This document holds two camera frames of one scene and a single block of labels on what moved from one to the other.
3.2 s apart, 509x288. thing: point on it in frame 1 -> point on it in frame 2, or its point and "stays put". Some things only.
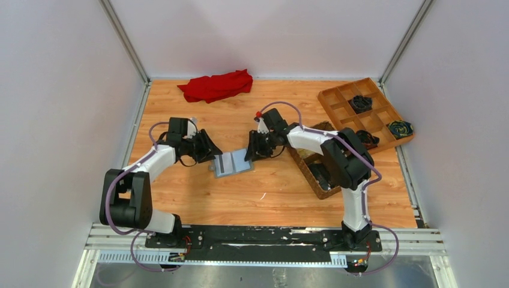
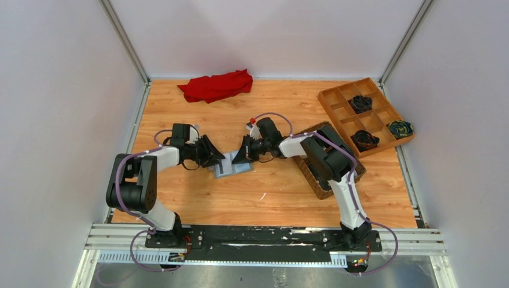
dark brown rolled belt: [368, 140] stays put
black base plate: [264, 242] stays put
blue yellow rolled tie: [400, 128] stays put
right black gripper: [260, 144] -> [251, 147]
